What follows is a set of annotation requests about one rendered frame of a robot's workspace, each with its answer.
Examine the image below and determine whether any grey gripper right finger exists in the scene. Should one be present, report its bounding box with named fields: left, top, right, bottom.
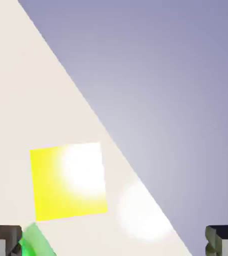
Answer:
left=204, top=224, right=228, bottom=256

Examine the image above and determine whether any small green cube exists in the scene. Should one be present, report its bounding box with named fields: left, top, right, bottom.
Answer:
left=18, top=222, right=57, bottom=256

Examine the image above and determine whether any large yellow box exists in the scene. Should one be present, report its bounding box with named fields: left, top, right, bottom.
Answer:
left=29, top=141, right=109, bottom=223

